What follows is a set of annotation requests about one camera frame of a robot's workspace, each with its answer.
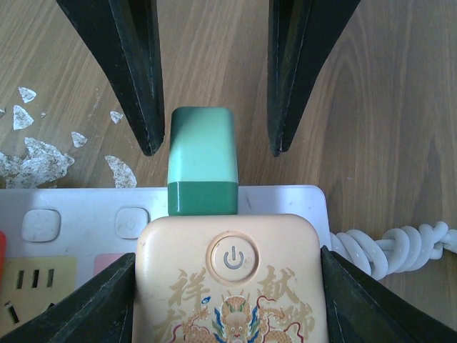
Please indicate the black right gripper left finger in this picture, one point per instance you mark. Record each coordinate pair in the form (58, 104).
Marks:
(101, 310)

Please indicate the red socket cube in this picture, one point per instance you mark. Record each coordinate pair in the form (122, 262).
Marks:
(2, 252)

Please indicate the beige dragon socket cube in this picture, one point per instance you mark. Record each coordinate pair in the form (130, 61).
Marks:
(235, 278)

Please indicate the green charger plug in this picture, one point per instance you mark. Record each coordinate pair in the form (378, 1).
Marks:
(202, 172)

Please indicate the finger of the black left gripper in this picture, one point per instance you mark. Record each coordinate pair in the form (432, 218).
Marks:
(301, 35)
(123, 37)

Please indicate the white power strip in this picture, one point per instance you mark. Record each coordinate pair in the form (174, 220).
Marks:
(58, 239)

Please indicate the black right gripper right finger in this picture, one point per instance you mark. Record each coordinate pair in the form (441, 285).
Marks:
(360, 309)

